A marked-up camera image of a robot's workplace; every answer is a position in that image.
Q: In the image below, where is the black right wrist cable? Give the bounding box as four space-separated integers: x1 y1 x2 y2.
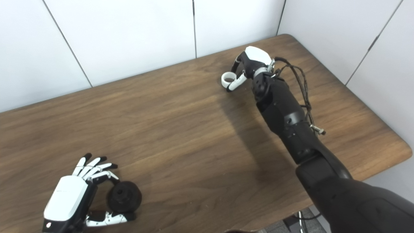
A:
274 57 326 136

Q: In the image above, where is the round black plastic part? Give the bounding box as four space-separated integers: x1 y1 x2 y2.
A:
107 181 142 214

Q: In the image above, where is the white plastic ring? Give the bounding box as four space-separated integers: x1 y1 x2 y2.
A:
221 72 240 88

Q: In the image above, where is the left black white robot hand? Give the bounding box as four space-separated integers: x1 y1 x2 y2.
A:
42 153 137 233

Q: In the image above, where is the metal table leg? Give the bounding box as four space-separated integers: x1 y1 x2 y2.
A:
282 210 321 233

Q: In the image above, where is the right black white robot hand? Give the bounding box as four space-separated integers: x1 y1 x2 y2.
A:
221 46 275 93

